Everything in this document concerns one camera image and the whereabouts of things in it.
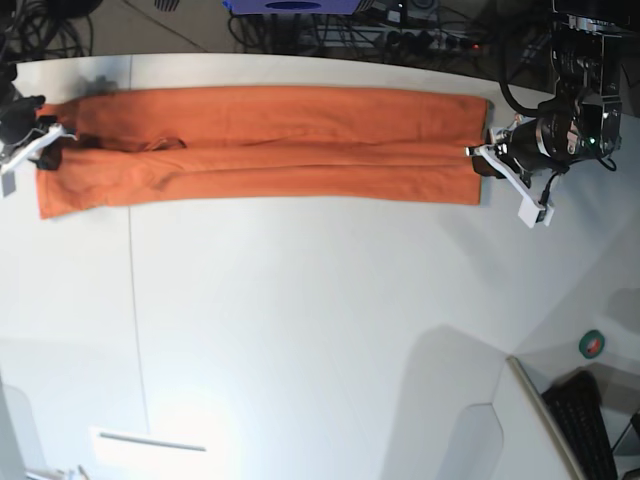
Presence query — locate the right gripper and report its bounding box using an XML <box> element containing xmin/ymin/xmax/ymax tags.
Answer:
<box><xmin>1</xmin><ymin>95</ymin><xmax>62</xmax><ymax>170</ymax></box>

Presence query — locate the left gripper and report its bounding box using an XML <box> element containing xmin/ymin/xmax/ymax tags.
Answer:
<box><xmin>472</xmin><ymin>102</ymin><xmax>622</xmax><ymax>179</ymax></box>

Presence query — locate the orange t-shirt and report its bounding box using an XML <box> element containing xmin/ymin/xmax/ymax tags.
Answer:
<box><xmin>36</xmin><ymin>85</ymin><xmax>489</xmax><ymax>219</ymax></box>

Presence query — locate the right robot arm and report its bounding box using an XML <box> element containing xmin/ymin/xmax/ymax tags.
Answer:
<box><xmin>1</xmin><ymin>31</ymin><xmax>69</xmax><ymax>173</ymax></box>

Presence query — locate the green tape roll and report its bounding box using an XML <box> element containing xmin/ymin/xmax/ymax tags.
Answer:
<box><xmin>578</xmin><ymin>329</ymin><xmax>606</xmax><ymax>360</ymax></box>

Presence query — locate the black keyboard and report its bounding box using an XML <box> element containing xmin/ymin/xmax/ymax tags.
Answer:
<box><xmin>542</xmin><ymin>370</ymin><xmax>618</xmax><ymax>480</ymax></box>

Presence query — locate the white monitor edge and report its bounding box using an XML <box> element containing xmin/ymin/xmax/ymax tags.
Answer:
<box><xmin>506</xmin><ymin>356</ymin><xmax>586</xmax><ymax>480</ymax></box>

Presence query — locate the white paper label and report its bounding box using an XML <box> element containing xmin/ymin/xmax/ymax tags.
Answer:
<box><xmin>90</xmin><ymin>427</ymin><xmax>216</xmax><ymax>479</ymax></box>

